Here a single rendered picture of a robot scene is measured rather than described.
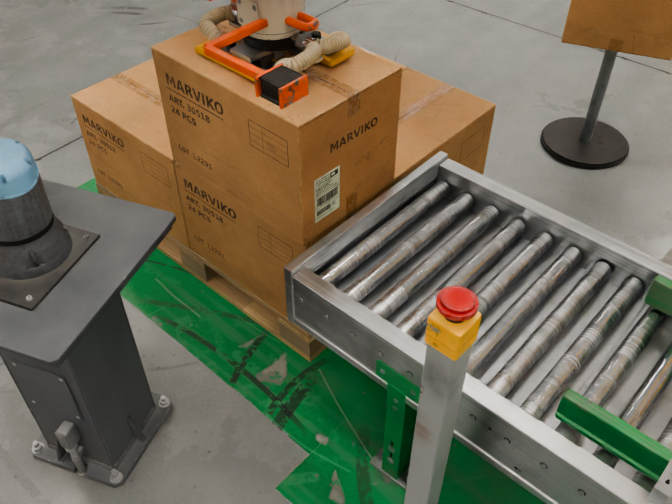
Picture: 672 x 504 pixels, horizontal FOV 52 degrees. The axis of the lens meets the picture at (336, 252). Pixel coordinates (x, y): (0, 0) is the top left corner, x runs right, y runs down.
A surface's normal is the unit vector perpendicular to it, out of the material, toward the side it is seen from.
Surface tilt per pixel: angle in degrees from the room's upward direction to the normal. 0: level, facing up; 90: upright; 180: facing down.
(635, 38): 90
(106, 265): 0
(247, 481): 0
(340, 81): 0
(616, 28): 90
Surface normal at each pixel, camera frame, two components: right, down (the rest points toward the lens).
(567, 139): 0.00, -0.73
